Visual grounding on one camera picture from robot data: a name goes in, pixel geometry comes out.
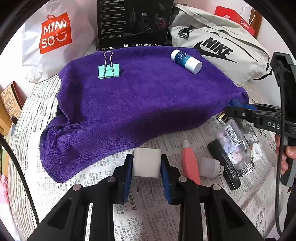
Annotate black gold battery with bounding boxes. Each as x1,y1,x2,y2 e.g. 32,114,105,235
215,111,230,126

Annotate white charger plug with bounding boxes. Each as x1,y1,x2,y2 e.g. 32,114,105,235
132,148,161,192

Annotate white USB lamp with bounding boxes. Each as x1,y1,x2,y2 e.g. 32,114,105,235
199,157,224,178

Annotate white tape roll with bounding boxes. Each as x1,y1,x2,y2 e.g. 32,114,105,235
250,143,262,162

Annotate right hand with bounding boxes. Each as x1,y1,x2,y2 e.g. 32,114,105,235
275,134,296,175

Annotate grey Nike bag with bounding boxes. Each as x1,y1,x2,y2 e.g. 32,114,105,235
170,4,272,85

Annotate white blue pill bottle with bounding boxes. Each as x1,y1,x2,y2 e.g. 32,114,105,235
171,49,202,74

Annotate purple towel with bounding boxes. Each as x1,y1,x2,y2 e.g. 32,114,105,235
40,46,249,183

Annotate red paper bag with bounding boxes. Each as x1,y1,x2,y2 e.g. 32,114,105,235
214,6,255,36

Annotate teal binder clip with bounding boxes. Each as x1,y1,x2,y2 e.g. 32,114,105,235
98,51,120,79

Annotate brown patterned box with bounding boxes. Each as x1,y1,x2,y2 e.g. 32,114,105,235
1,81,27,123

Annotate black headset box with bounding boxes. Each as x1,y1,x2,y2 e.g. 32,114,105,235
97,0,174,51

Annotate white Miniso shopping bag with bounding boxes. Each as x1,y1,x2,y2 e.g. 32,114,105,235
22,1,95,83

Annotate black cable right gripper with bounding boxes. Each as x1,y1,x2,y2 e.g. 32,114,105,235
274,68,295,237

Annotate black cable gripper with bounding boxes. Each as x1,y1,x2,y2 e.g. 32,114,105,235
274,68,295,237
0,133,40,227

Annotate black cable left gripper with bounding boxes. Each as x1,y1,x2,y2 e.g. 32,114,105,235
0,133,40,227

